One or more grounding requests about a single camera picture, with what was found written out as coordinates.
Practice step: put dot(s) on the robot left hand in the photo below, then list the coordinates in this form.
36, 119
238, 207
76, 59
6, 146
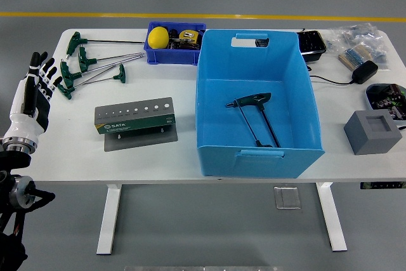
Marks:
27, 122

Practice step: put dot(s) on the large light blue foam box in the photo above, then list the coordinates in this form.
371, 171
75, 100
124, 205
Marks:
228, 125

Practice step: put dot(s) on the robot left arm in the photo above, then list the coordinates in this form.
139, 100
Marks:
12, 160

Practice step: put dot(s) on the white table leg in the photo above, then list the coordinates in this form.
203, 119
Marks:
109, 220
331, 220

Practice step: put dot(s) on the yellow ball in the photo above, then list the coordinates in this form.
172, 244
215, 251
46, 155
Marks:
158, 38

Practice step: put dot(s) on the dark blue plastic bin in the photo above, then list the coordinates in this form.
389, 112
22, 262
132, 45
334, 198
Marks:
171, 56

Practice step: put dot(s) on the dark brown cylindrical part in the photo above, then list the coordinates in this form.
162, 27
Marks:
174, 34

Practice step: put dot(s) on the dark parts pile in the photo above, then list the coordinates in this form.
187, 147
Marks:
187, 45

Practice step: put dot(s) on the yellow tape measure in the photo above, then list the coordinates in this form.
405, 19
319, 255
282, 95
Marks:
187, 34

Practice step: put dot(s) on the small black block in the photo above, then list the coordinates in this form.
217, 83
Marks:
261, 42

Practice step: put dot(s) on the yellow floor tape line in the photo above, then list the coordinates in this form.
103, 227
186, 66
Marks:
253, 16

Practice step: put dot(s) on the metal floor socket plate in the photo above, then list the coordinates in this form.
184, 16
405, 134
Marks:
287, 198

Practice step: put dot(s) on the black plastic tray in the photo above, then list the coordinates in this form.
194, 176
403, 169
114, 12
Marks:
312, 44

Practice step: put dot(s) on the resistor strip bundle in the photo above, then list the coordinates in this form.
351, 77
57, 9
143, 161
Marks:
353, 55

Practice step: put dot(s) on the black power adapter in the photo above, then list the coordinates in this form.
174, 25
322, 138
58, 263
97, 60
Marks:
364, 72

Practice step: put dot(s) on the clear bags of resistors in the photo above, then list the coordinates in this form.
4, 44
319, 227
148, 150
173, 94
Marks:
358, 34

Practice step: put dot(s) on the grey cube with recess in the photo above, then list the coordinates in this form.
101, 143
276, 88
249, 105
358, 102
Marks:
371, 137

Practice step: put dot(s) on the black table control panel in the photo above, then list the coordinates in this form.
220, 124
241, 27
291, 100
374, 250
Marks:
380, 185

